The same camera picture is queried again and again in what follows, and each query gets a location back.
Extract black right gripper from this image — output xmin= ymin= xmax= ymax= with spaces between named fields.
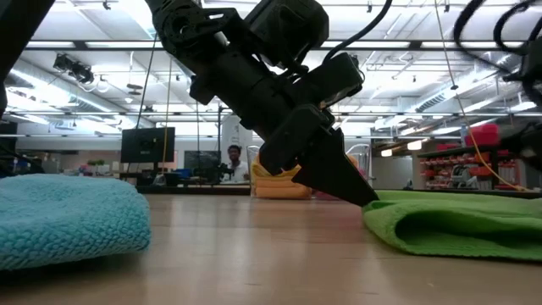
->
xmin=501 ymin=121 xmax=542 ymax=171

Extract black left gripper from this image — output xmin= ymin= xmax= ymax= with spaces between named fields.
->
xmin=188 ymin=50 xmax=380 ymax=208

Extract green microfiber towel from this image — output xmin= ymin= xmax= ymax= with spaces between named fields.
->
xmin=362 ymin=189 xmax=542 ymax=262

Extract blue microfiber towel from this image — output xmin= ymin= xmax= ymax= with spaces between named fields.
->
xmin=0 ymin=173 xmax=152 ymax=271

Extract clear plastic bin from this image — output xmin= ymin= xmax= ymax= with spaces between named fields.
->
xmin=247 ymin=142 xmax=373 ymax=201

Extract red storage bins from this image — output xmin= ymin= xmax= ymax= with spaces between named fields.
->
xmin=468 ymin=123 xmax=501 ymax=147

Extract black shelving with orange bins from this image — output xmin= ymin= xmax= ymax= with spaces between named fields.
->
xmin=417 ymin=143 xmax=523 ymax=191

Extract person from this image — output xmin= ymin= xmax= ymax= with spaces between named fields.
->
xmin=219 ymin=144 xmax=251 ymax=184

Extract white machine cabinet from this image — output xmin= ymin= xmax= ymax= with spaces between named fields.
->
xmin=220 ymin=114 xmax=254 ymax=149

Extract black monitor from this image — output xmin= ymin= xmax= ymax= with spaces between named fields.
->
xmin=121 ymin=126 xmax=176 ymax=164

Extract cluttered background desk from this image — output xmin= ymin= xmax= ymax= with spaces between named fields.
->
xmin=41 ymin=158 xmax=128 ymax=179

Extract black aluminium table frame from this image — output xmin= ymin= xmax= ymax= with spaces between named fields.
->
xmin=137 ymin=186 xmax=542 ymax=200

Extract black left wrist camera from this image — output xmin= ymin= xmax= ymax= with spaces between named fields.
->
xmin=244 ymin=0 xmax=330 ymax=72

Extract black hanging cable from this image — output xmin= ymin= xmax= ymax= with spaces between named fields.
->
xmin=135 ymin=33 xmax=158 ymax=130

